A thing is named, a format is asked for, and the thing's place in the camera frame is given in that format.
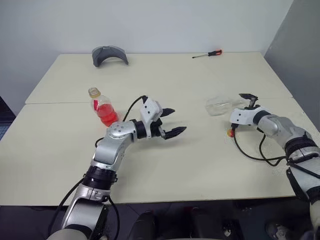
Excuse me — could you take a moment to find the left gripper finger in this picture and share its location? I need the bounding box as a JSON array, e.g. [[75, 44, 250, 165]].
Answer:
[[160, 107, 176, 119], [163, 126, 188, 140]]

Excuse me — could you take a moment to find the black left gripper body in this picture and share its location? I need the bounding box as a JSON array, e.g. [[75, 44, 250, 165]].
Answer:
[[150, 118, 168, 139]]

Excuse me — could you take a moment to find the clear wine glass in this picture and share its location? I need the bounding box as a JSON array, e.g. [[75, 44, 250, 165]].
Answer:
[[205, 95, 245, 118]]

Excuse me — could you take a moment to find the bottle with red liquid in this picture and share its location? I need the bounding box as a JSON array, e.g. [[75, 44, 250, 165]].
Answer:
[[87, 86, 119, 129]]

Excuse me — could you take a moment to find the grey rounded shape under table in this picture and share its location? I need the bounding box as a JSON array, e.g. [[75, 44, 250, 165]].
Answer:
[[265, 221, 288, 240]]

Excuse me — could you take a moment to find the dark object beside table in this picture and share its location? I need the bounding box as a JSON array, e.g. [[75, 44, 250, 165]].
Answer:
[[0, 95, 17, 141]]

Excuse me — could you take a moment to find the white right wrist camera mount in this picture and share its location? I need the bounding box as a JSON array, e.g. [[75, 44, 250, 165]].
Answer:
[[230, 105, 266, 126]]

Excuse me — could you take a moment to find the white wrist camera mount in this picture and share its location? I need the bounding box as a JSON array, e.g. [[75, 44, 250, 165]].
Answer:
[[138, 97, 164, 139], [230, 105, 266, 126]]

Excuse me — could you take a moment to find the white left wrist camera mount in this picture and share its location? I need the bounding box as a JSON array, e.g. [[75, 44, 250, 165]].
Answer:
[[138, 97, 164, 139]]

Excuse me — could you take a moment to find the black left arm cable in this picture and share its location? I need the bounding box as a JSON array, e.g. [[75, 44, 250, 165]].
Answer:
[[121, 94, 149, 123]]

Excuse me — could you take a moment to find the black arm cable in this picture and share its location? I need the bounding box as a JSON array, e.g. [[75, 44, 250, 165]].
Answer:
[[121, 94, 149, 123], [231, 123, 289, 167]]

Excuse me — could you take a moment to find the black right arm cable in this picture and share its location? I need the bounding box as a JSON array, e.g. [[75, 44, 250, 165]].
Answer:
[[231, 123, 289, 167]]

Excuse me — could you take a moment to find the screwdriver with red black handle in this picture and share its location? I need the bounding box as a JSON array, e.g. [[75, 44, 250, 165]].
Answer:
[[191, 48, 224, 60]]

